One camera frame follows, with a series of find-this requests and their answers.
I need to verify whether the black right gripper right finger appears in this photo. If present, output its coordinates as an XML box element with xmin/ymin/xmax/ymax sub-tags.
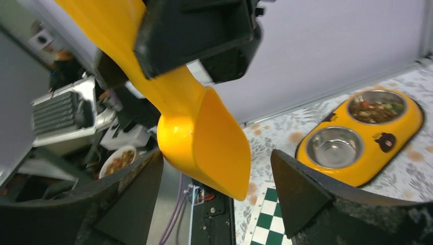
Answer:
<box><xmin>271</xmin><ymin>149</ymin><xmax>432</xmax><ymax>244</ymax></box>

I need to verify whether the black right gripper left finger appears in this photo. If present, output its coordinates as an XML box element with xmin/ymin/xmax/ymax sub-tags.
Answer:
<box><xmin>1</xmin><ymin>150</ymin><xmax>164</xmax><ymax>244</ymax></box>

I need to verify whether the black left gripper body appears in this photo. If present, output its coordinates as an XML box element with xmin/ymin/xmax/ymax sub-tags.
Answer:
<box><xmin>134</xmin><ymin>0</ymin><xmax>263</xmax><ymax>84</ymax></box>

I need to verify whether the yellow plastic scoop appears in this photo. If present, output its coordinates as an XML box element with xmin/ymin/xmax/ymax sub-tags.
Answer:
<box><xmin>58</xmin><ymin>1</ymin><xmax>251</xmax><ymax>201</ymax></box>

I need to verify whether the white plate with food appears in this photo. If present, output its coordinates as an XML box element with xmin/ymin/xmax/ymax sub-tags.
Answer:
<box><xmin>98</xmin><ymin>145</ymin><xmax>137</xmax><ymax>179</ymax></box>

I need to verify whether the yellow double pet bowl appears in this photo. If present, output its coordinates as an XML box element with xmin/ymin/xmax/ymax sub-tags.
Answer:
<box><xmin>295</xmin><ymin>89</ymin><xmax>425</xmax><ymax>187</ymax></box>

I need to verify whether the green white chessboard mat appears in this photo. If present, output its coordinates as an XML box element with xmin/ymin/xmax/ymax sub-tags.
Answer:
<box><xmin>243</xmin><ymin>183</ymin><xmax>293</xmax><ymax>245</ymax></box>

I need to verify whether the floral tablecloth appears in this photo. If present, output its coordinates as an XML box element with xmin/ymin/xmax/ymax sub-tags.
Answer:
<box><xmin>234</xmin><ymin>64</ymin><xmax>432</xmax><ymax>244</ymax></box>

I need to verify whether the grey white machine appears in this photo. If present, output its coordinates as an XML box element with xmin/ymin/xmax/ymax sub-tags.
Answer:
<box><xmin>31</xmin><ymin>76</ymin><xmax>115</xmax><ymax>147</ymax></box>

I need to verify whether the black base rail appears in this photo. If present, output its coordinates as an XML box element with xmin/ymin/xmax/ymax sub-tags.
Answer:
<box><xmin>189</xmin><ymin>180</ymin><xmax>236</xmax><ymax>245</ymax></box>

